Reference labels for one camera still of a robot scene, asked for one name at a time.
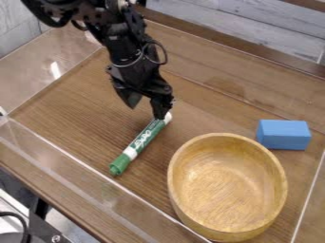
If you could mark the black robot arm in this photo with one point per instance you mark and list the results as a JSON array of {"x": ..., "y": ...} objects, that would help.
[{"x": 118, "y": 27}]

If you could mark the clear acrylic barrier wall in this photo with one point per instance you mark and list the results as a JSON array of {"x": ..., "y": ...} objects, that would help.
[{"x": 112, "y": 213}]

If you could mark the blue foam block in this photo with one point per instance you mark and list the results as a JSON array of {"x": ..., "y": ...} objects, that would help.
[{"x": 284, "y": 135}]

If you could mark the brown wooden bowl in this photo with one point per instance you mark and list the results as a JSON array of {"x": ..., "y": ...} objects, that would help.
[{"x": 228, "y": 186}]

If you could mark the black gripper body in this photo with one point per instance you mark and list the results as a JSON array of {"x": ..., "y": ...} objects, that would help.
[{"x": 136, "y": 69}]

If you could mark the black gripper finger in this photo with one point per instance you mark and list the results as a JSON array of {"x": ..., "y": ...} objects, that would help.
[
  {"x": 129, "y": 96},
  {"x": 162, "y": 104}
]

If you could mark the green Expo marker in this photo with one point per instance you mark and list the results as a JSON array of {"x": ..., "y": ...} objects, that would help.
[{"x": 140, "y": 143}]

